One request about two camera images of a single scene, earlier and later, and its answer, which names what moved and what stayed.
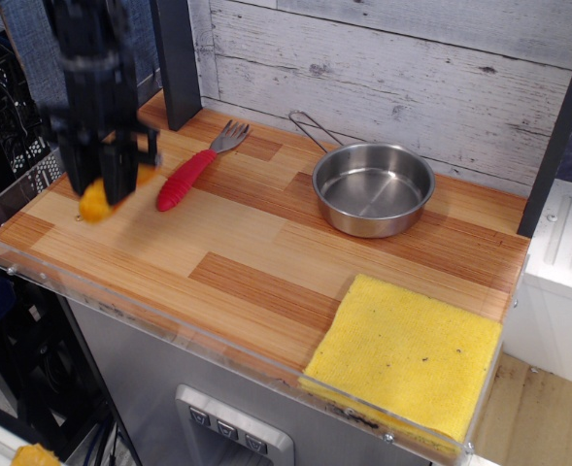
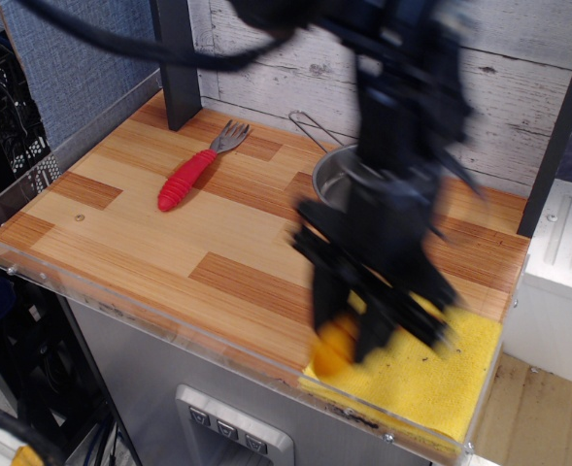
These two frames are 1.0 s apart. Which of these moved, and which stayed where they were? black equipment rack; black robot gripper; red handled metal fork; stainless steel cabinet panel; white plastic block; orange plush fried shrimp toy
Moved: orange plush fried shrimp toy; black robot gripper
Stayed: white plastic block; stainless steel cabinet panel; black equipment rack; red handled metal fork
